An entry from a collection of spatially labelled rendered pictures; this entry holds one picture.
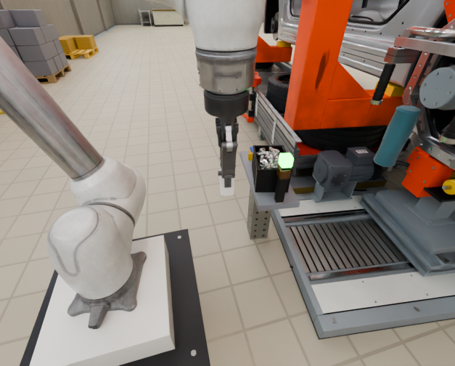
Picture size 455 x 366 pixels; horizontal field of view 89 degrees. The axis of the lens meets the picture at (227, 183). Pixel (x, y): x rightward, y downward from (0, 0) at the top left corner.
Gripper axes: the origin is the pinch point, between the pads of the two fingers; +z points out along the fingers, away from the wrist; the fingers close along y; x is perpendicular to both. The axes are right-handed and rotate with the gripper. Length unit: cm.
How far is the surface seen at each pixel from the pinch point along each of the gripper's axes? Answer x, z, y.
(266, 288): 19, 77, -12
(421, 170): 86, 27, -34
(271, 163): 20.8, 21.2, -36.1
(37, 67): -286, 65, -404
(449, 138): 66, 1, -16
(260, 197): 15.6, 32.5, -28.5
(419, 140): 86, 18, -42
